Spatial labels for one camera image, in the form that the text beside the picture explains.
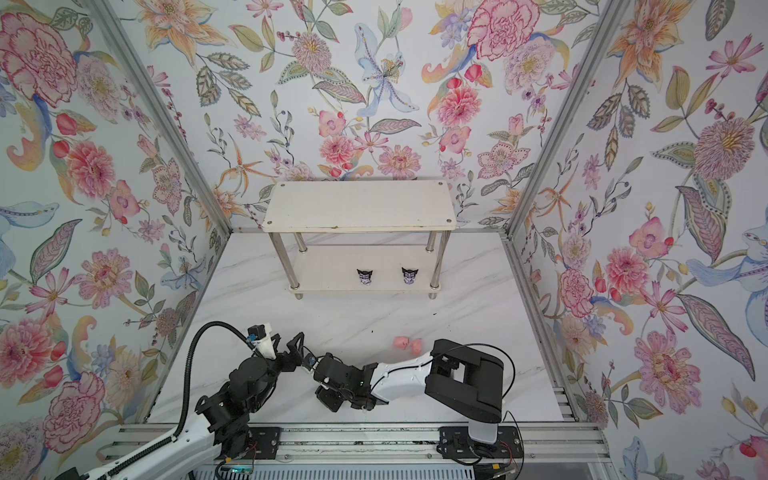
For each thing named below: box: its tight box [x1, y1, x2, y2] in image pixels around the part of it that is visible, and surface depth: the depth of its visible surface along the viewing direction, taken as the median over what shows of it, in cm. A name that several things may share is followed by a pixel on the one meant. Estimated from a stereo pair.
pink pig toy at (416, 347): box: [411, 338, 423, 356], surface depth 90 cm
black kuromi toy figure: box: [401, 267, 419, 285], surface depth 96 cm
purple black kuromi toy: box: [356, 268, 373, 286], surface depth 97 cm
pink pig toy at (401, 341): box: [393, 336, 410, 350], surface depth 93 cm
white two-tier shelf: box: [262, 180, 457, 300], surface depth 99 cm
